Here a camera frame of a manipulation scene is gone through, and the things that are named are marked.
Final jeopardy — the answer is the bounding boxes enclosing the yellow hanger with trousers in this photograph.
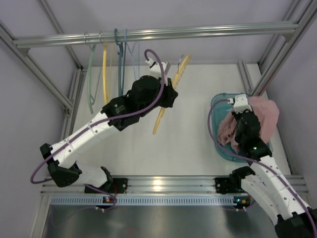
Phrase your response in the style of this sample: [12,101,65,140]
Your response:
[153,55,192,135]

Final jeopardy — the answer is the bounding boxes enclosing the pink trousers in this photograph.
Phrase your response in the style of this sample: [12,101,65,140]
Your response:
[217,96,279,154]

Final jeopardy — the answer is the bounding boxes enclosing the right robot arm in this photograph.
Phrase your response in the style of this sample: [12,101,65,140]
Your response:
[231,110,317,238]

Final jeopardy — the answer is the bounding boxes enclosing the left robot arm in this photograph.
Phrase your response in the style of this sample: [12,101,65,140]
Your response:
[40,75,178,193]

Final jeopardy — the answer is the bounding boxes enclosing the dark teal hanger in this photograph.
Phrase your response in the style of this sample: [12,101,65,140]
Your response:
[114,28,126,96]

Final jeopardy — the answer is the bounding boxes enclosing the light blue hanger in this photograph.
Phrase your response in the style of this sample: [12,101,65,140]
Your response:
[124,29,140,81]

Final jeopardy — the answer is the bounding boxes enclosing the green hanger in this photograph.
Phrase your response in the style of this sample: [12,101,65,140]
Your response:
[86,44,97,114]

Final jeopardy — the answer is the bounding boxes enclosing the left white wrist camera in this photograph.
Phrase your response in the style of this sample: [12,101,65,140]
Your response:
[145,58,171,79]

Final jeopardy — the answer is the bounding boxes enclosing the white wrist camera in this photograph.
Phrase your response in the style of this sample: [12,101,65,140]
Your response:
[145,58,171,79]
[228,94,253,114]

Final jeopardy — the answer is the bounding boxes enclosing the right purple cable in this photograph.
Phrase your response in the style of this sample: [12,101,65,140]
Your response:
[207,98,317,238]

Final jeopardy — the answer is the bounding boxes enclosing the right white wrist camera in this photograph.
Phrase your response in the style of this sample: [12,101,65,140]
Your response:
[228,94,253,114]

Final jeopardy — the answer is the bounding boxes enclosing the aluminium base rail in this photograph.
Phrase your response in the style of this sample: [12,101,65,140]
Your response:
[41,175,309,195]

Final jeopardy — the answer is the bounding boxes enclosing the aluminium frame post right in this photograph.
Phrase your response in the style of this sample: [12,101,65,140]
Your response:
[247,0,317,96]

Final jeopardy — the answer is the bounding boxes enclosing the aluminium frame post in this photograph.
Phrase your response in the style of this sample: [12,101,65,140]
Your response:
[247,0,317,96]
[0,0,83,117]

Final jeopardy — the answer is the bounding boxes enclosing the aluminium hanging rail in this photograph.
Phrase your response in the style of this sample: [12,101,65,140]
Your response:
[13,21,299,49]

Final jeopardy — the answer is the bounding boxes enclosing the slotted grey cable duct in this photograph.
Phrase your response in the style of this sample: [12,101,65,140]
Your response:
[51,195,240,206]

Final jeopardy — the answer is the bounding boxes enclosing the aluminium frame post left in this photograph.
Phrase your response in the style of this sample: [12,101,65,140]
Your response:
[0,0,83,117]

